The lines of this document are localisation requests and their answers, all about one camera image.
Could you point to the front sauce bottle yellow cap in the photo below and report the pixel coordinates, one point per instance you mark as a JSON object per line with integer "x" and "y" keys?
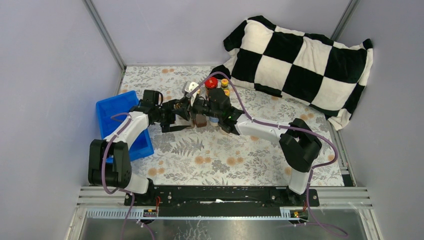
{"x": 227, "y": 92}

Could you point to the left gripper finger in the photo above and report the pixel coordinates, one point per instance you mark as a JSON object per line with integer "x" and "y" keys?
{"x": 167, "y": 128}
{"x": 174, "y": 104}

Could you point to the black white checkered pillow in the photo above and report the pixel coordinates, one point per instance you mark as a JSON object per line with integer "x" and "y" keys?
{"x": 310, "y": 68}

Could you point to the sauce bottle yellow cap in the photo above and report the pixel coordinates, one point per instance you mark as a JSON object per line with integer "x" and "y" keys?
{"x": 227, "y": 92}
{"x": 224, "y": 84}

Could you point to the floral fern tablecloth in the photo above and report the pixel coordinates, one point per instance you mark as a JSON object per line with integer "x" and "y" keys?
{"x": 204, "y": 156}

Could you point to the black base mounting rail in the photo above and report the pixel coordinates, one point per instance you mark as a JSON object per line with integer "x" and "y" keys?
{"x": 222, "y": 201}

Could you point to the metal lid shaker jar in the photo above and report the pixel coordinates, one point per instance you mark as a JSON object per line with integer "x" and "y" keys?
{"x": 214, "y": 121}

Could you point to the red lid chili jar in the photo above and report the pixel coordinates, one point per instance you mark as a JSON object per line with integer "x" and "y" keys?
{"x": 209, "y": 84}

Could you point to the glass oil bottle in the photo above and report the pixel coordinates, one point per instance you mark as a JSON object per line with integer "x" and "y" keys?
{"x": 200, "y": 121}
{"x": 186, "y": 120}

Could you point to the blue divided plastic bin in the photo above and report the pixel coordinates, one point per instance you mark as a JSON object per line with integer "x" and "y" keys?
{"x": 106, "y": 108}

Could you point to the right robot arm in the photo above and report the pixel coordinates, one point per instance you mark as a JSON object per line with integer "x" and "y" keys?
{"x": 300, "y": 146}

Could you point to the tall glass spice canister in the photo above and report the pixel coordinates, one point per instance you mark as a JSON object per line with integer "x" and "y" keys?
{"x": 224, "y": 129}

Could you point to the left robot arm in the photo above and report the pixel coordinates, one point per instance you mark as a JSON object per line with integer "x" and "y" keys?
{"x": 109, "y": 162}

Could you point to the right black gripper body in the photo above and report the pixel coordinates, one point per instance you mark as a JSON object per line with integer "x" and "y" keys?
{"x": 202, "y": 107}

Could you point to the back sauce bottle yellow cap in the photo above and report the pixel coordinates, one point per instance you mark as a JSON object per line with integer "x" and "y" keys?
{"x": 224, "y": 84}

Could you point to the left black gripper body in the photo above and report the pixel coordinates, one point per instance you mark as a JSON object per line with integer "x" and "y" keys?
{"x": 166, "y": 117}

